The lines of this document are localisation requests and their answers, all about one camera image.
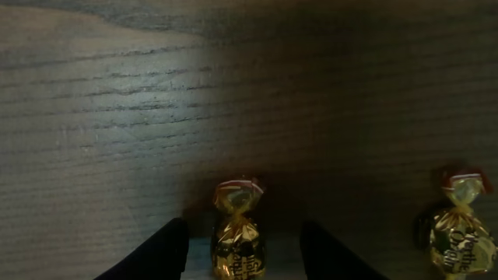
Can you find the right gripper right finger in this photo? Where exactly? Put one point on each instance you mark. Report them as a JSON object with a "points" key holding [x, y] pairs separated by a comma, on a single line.
{"points": [[330, 260]]}

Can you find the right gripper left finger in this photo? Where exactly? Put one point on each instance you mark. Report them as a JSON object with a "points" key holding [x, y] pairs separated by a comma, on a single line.
{"points": [[159, 256]]}

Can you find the gold candy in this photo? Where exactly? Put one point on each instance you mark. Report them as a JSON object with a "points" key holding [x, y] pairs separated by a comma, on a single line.
{"points": [[237, 241], [459, 237]]}

